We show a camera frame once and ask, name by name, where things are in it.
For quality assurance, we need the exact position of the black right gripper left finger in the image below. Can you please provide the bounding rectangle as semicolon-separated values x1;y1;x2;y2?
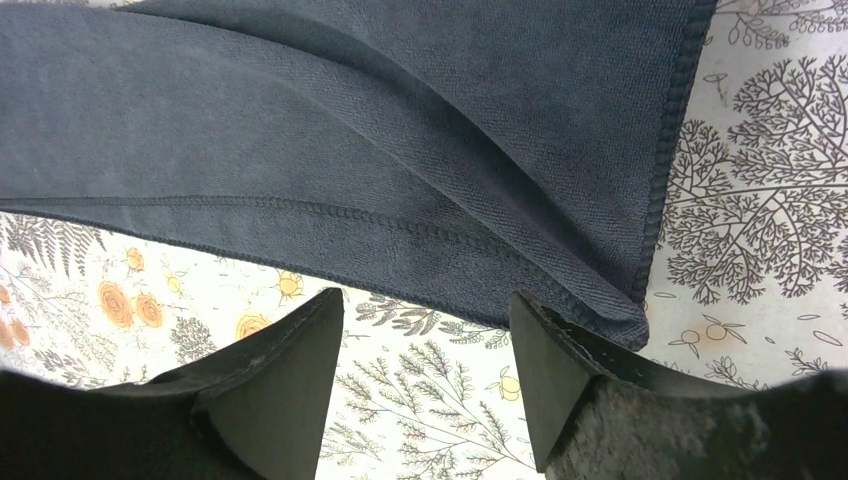
1;288;344;479

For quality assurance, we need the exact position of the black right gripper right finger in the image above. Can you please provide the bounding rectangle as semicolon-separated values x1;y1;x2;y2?
509;291;847;479

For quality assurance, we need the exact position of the dark grey towel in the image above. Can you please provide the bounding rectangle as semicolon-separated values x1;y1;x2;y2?
1;1;716;351

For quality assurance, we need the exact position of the floral tablecloth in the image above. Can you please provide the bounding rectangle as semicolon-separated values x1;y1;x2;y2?
1;1;847;479

